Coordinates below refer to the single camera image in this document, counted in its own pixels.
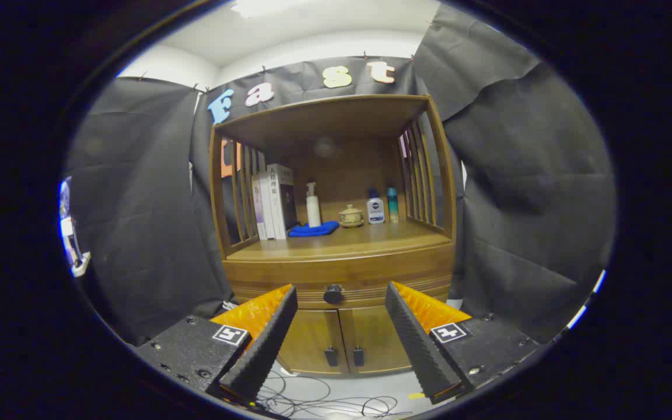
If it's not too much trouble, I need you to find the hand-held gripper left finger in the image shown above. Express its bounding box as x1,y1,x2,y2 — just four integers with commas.
135,284,299,406

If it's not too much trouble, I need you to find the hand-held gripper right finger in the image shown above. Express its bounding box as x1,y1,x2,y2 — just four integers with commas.
384,281,541,405

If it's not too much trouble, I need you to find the wooden drawer with black knob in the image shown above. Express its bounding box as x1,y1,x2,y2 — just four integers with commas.
222,245,455,310

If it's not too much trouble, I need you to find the wooden cabinet door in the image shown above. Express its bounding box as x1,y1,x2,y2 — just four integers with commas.
339,306,412,374
278,309,348,374

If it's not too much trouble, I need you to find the wooden countertop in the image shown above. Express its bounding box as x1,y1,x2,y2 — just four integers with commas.
226,220,453,262

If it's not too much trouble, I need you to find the wooden cabinet with slatted sides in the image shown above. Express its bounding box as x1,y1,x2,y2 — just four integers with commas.
208,94,458,375

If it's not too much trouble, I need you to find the blue folded cloth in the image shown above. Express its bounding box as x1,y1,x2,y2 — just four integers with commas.
288,220,340,238

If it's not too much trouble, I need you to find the white lotion bottle blue cap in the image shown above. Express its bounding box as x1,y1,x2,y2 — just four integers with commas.
366,188,386,225

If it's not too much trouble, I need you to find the lavender book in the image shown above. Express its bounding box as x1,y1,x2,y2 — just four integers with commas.
251,175,268,241

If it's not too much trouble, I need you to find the beige lidded ceramic teacup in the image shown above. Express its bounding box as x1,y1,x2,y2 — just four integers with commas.
338,204,365,228

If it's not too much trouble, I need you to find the plain white book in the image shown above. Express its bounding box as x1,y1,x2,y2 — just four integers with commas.
258,170,275,240

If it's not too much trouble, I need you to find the white pump bottle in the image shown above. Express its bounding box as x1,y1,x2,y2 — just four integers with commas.
306,181,322,228

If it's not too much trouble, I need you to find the white book with dark cover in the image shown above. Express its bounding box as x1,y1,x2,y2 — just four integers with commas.
266,163,299,240

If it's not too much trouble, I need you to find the white object at room edge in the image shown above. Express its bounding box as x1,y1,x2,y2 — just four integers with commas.
59,178,92,278

